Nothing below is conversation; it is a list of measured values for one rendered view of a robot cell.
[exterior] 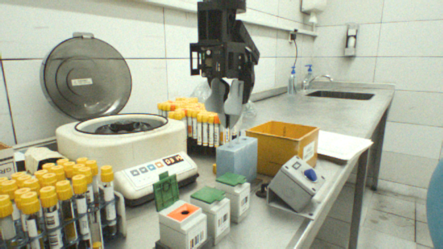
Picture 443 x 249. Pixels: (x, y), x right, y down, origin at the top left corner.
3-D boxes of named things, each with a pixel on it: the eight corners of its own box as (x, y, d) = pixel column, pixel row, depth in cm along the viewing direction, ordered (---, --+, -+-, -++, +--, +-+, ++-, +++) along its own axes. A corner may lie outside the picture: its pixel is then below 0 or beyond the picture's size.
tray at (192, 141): (233, 147, 84) (233, 139, 84) (225, 157, 76) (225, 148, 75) (180, 141, 89) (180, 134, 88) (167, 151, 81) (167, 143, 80)
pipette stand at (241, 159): (240, 204, 52) (241, 153, 49) (209, 194, 55) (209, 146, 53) (262, 184, 60) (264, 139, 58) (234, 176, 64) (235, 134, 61)
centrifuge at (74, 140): (112, 219, 47) (105, 150, 44) (53, 171, 67) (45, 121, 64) (212, 175, 64) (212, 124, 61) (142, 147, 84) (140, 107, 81)
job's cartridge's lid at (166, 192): (153, 178, 34) (150, 177, 35) (159, 213, 35) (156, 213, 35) (176, 167, 37) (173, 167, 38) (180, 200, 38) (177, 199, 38)
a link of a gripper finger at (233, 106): (215, 134, 47) (214, 80, 45) (233, 127, 52) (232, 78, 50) (231, 137, 46) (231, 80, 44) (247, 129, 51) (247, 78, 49)
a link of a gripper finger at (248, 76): (227, 103, 50) (226, 53, 48) (231, 101, 51) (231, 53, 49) (250, 105, 47) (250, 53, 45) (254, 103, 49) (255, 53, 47)
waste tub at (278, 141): (296, 184, 60) (299, 139, 57) (243, 169, 67) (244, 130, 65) (317, 165, 70) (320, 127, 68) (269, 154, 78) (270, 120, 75)
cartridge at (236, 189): (238, 224, 46) (238, 186, 44) (214, 215, 48) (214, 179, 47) (250, 213, 49) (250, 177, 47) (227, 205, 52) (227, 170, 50)
